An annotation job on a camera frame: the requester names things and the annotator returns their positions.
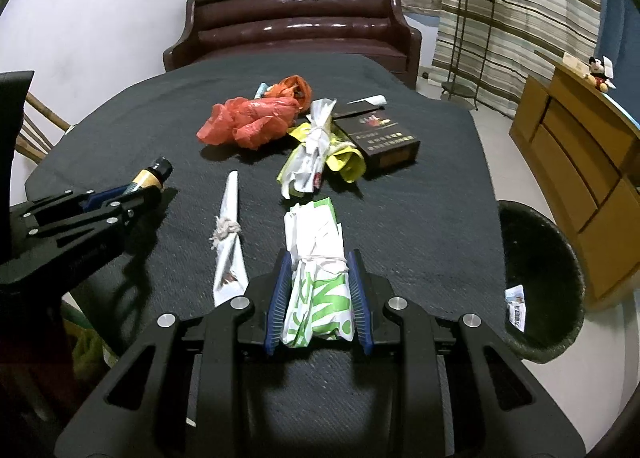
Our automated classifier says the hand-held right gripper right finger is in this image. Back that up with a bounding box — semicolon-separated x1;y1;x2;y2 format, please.
347;249;586;458

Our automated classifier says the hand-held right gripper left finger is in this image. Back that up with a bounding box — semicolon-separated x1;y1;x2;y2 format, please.
52;248;293;458

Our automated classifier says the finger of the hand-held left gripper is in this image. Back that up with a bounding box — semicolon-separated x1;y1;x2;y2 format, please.
27;186;162;259
10;183;147;230

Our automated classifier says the green white paper bundle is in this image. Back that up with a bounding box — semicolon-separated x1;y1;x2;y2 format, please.
280;197;356;349

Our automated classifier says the yellow tube with black cap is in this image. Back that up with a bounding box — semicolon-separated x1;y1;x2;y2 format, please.
125;156;174;191

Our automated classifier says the dark cigarette box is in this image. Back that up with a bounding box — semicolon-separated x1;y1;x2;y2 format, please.
331;105;421;180

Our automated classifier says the dark round bin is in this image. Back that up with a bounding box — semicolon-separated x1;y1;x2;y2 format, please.
497;200;586;364

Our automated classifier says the orange plastic bag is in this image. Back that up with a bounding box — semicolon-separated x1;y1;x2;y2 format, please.
264;75;313;111

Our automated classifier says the bamboo chair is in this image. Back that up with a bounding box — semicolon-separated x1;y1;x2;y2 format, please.
12;90;73;164

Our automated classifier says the dark grey tablecloth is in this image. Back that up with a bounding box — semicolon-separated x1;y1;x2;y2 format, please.
25;54;506;458

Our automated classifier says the green cloth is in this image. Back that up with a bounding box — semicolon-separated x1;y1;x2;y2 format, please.
70;308;117;375

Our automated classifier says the yellow plastic wrapper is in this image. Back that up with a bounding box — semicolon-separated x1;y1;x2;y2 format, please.
276;122;368;184

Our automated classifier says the white tied plastic bag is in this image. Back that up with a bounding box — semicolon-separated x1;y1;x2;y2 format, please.
276;98;337;200

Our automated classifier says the red plastic bag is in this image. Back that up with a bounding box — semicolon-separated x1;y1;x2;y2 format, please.
196;97;301;151

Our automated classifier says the printed paper scrap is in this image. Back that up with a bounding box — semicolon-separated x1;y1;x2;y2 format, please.
505;284;528;331

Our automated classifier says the white green tube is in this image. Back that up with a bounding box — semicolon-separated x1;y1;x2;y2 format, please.
347;94;387;109

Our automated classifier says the metal plant stand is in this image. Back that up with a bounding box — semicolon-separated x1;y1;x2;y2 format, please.
440;0;498;111

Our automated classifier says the brown leather sofa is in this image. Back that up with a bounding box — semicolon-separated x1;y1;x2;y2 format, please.
162;0;423;89

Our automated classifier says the wooden cabinet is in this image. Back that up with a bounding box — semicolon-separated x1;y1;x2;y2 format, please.
509;50;640;311

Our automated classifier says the mouse plush toy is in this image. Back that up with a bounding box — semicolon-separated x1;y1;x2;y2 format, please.
582;55;617;93

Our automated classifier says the striped curtain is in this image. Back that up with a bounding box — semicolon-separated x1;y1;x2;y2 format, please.
272;0;603;116

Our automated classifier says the white paper twist with string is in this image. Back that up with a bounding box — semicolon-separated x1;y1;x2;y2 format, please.
209;170;249;309

